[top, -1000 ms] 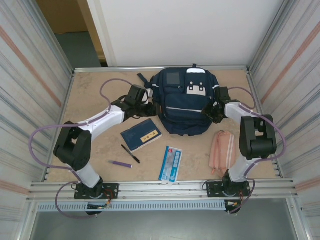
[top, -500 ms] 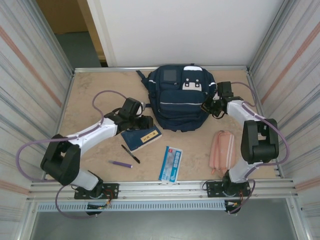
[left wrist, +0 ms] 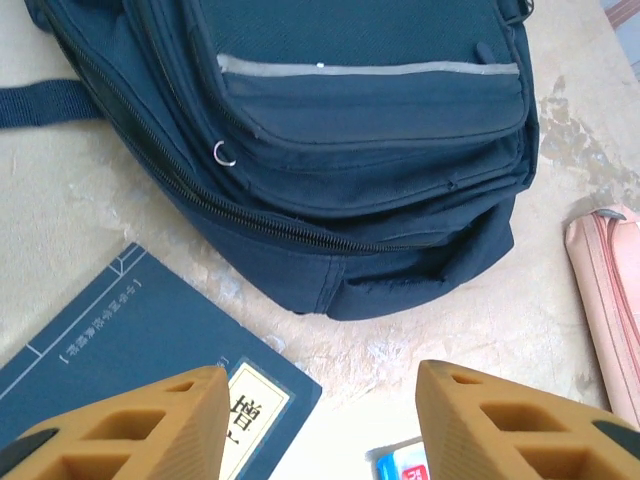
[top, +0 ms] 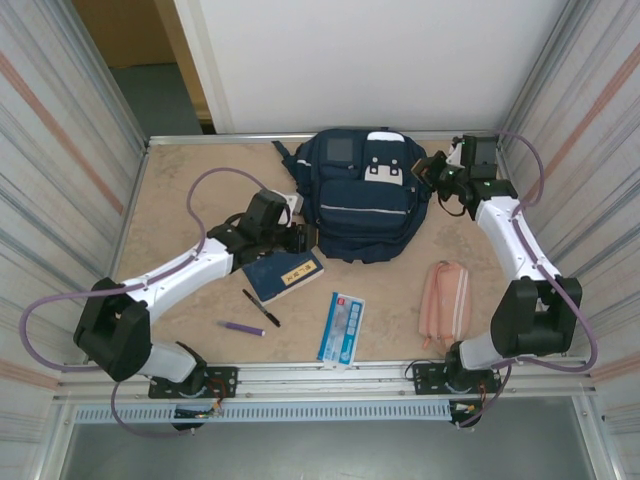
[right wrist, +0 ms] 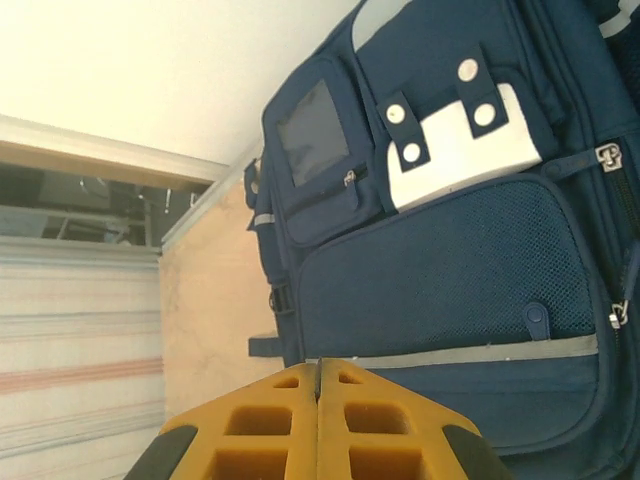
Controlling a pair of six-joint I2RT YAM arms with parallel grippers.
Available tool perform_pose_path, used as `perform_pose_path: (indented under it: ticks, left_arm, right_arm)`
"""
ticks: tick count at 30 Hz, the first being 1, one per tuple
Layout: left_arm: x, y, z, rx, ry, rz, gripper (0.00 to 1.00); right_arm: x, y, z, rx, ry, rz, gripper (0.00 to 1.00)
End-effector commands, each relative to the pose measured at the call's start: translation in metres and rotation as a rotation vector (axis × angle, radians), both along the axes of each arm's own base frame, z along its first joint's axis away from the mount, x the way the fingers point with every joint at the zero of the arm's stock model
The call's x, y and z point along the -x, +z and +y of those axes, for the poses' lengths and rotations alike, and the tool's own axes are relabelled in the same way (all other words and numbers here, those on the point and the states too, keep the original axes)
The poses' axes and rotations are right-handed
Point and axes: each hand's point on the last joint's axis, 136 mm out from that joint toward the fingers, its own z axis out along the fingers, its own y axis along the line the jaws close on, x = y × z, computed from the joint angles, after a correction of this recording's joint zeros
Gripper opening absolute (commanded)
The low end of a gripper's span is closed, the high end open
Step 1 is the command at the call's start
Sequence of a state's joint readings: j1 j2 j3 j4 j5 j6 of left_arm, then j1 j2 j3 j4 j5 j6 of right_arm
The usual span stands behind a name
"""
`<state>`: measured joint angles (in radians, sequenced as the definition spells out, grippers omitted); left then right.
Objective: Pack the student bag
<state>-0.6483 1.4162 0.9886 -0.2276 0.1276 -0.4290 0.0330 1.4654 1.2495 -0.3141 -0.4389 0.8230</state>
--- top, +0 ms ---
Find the blue book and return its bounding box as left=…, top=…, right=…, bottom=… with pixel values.
left=241, top=248, right=325, bottom=307

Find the navy blue backpack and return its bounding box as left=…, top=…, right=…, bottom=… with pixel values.
left=271, top=127, right=432, bottom=265

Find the black marker pen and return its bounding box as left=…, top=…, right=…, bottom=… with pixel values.
left=242, top=288, right=282, bottom=329

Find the blue white stationery packet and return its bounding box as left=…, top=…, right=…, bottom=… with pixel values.
left=316, top=291, right=367, bottom=373

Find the purple pen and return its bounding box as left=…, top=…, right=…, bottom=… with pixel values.
left=216, top=320, right=266, bottom=337

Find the pink pencil case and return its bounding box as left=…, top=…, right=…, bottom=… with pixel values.
left=418, top=260, right=473, bottom=351

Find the aluminium table edge rail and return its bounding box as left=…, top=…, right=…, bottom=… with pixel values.
left=146, top=130, right=501, bottom=147

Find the aluminium mounting rail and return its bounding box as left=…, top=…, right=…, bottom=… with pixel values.
left=53, top=355, right=599, bottom=404

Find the aluminium table side rail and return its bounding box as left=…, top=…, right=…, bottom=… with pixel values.
left=107, top=144, right=151, bottom=286

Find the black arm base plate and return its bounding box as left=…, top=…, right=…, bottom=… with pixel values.
left=148, top=366, right=239, bottom=400
left=412, top=360, right=503, bottom=396

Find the grey slotted cable duct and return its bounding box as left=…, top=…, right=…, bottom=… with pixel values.
left=72, top=401, right=454, bottom=424

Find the white door frame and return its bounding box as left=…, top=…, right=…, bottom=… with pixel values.
left=154, top=0, right=236, bottom=135

